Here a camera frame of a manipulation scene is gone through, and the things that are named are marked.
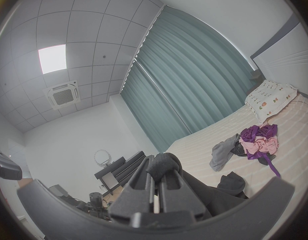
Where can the white printed pillow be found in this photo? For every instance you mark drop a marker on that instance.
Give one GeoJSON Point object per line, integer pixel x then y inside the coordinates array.
{"type": "Point", "coordinates": [269, 99]}

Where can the bed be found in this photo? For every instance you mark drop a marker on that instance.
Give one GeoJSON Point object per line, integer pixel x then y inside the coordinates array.
{"type": "Point", "coordinates": [194, 154]}

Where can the round white mirror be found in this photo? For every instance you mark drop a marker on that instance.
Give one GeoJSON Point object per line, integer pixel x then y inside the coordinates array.
{"type": "Point", "coordinates": [96, 159]}

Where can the black T-shirt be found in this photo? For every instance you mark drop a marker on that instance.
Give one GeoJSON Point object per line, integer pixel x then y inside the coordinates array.
{"type": "Point", "coordinates": [206, 196]}

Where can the grey garment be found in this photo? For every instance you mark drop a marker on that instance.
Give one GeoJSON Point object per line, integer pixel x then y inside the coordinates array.
{"type": "Point", "coordinates": [221, 154]}

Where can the square ceiling light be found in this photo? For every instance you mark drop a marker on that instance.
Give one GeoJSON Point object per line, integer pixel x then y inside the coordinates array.
{"type": "Point", "coordinates": [52, 59]}

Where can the ceiling air conditioner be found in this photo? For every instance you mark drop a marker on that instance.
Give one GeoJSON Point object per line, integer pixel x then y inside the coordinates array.
{"type": "Point", "coordinates": [62, 95]}

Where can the pile of clothes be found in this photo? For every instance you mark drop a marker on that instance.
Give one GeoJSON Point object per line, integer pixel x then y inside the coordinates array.
{"type": "Point", "coordinates": [259, 144]}

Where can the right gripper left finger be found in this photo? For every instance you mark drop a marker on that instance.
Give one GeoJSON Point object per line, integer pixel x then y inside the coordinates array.
{"type": "Point", "coordinates": [121, 206]}

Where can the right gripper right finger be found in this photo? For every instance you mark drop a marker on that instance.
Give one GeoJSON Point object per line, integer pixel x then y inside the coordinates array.
{"type": "Point", "coordinates": [185, 205]}

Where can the blue-green curtain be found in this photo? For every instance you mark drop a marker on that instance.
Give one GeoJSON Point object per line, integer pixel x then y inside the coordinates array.
{"type": "Point", "coordinates": [194, 71]}
{"type": "Point", "coordinates": [149, 104]}

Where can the grey bedside table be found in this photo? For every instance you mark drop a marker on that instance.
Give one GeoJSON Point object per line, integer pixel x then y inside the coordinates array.
{"type": "Point", "coordinates": [256, 79]}

